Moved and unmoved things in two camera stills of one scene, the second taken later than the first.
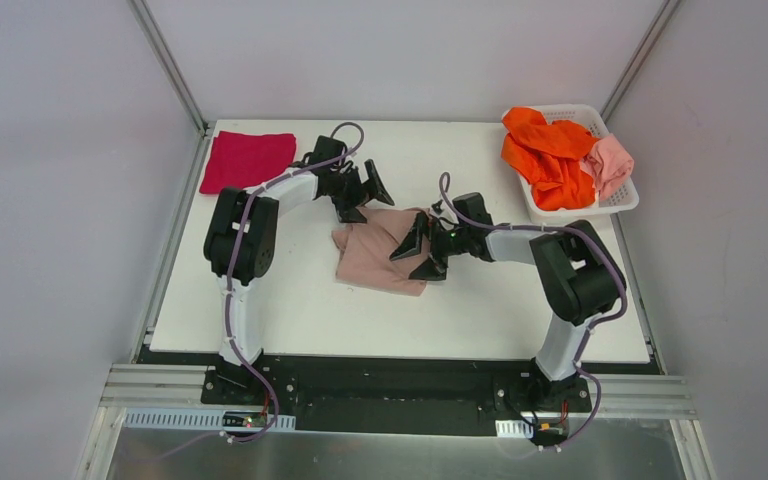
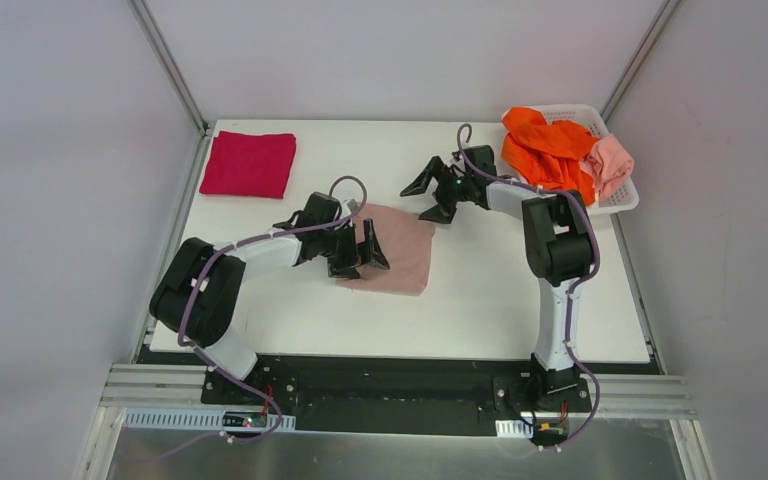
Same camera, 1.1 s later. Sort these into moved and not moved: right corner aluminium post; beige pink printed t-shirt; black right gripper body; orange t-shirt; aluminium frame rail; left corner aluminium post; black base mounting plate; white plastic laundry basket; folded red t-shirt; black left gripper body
Moved: black left gripper body; black right gripper body
Not moved: right corner aluminium post; beige pink printed t-shirt; orange t-shirt; white plastic laundry basket; left corner aluminium post; folded red t-shirt; aluminium frame rail; black base mounting plate
